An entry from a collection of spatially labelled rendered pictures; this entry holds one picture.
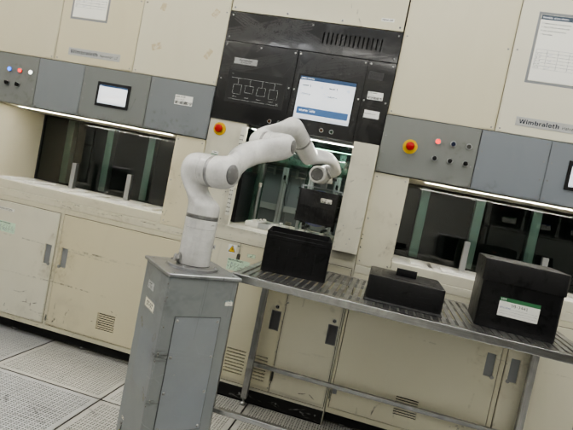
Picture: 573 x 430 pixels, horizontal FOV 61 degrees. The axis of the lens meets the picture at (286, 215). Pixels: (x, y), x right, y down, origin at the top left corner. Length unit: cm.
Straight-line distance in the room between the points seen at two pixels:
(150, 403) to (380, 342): 115
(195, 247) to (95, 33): 160
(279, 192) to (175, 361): 179
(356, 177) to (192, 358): 113
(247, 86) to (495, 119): 120
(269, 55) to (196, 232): 114
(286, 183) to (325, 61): 107
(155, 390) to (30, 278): 150
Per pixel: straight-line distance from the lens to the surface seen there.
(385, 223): 240
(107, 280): 286
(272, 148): 200
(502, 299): 197
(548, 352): 191
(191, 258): 180
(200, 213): 178
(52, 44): 317
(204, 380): 189
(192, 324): 178
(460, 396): 257
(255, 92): 256
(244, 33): 267
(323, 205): 262
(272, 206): 338
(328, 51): 254
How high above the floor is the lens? 111
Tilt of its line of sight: 3 degrees down
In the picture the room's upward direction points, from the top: 11 degrees clockwise
